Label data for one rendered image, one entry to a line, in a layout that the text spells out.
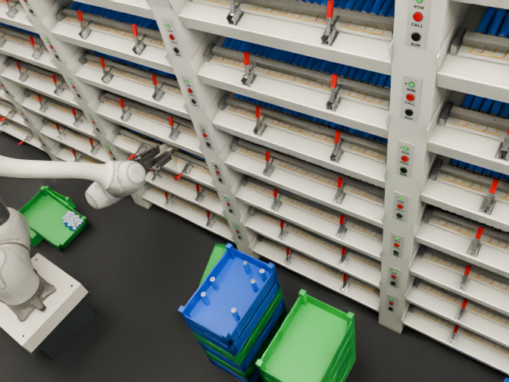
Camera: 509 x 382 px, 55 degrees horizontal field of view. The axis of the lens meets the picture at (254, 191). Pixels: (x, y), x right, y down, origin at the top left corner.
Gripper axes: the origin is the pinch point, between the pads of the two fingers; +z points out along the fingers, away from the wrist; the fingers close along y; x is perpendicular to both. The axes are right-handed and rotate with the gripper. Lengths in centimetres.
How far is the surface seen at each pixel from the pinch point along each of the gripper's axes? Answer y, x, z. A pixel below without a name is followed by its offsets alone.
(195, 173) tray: -13.4, 7.9, -0.5
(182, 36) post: -34, -60, -18
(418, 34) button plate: -100, -75, -21
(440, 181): -108, -32, -6
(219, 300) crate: -52, 25, -35
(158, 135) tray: -1.9, -10.0, -6.3
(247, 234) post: -34.7, 34.5, 4.2
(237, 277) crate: -52, 23, -25
